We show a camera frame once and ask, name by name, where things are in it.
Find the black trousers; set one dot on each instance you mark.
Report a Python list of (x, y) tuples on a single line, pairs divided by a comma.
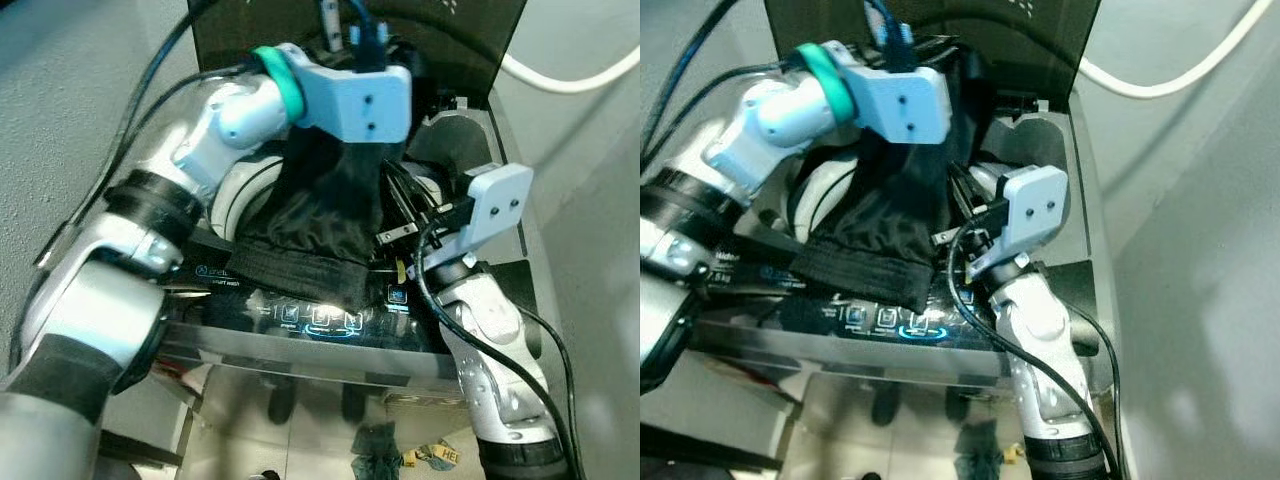
[(880, 210), (320, 210)]

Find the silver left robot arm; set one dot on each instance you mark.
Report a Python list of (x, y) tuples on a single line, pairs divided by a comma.
[(770, 120), (90, 320)]

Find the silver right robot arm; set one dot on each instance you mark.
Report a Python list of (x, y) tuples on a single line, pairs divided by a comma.
[(1040, 330), (490, 330)]

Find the dark washing machine lid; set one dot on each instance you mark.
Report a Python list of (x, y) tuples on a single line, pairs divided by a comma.
[(1020, 40), (450, 40)]

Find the top loading washing machine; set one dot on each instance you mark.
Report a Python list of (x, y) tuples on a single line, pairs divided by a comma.
[(300, 330), (860, 325)]

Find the dark blue cloth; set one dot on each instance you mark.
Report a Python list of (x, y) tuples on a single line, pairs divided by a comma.
[(980, 455), (375, 455)]

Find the light blue right wrist camera mount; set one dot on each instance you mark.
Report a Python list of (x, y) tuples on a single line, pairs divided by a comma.
[(1035, 205), (498, 205)]

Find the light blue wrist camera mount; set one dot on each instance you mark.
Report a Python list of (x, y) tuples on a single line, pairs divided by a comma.
[(900, 100), (1035, 205), (498, 205), (360, 100)]

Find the light blue left wrist camera mount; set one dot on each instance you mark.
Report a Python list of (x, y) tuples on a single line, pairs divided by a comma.
[(360, 100), (900, 100)]

